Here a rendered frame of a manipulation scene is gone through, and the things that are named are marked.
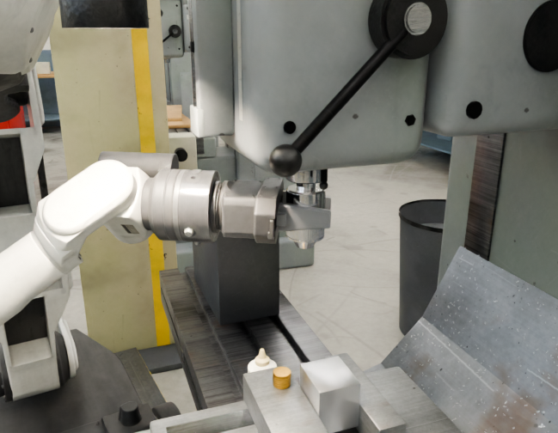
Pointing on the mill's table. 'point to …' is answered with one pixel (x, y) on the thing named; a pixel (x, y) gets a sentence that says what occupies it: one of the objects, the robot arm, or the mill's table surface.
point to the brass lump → (281, 377)
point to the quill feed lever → (400, 46)
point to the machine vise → (234, 413)
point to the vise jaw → (279, 405)
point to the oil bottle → (260, 362)
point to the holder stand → (238, 277)
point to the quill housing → (320, 85)
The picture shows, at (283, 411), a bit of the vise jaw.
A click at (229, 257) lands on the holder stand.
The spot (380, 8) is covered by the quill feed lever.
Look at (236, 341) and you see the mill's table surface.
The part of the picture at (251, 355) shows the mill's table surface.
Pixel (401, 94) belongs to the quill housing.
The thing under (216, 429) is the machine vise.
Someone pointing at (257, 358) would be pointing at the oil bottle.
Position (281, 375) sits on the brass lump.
